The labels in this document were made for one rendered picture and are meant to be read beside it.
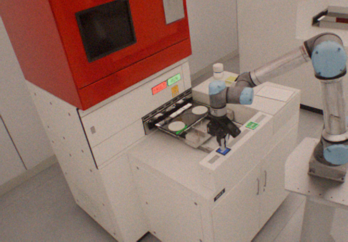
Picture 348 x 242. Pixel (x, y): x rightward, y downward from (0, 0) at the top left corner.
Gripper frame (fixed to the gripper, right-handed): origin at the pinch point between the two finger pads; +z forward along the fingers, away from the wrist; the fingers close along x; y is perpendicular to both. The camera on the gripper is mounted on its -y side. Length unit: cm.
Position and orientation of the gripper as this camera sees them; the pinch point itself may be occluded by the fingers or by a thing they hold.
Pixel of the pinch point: (224, 148)
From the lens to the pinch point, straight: 156.1
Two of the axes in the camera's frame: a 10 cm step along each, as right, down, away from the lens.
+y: -7.2, -2.7, 6.4
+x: -6.8, 4.5, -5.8
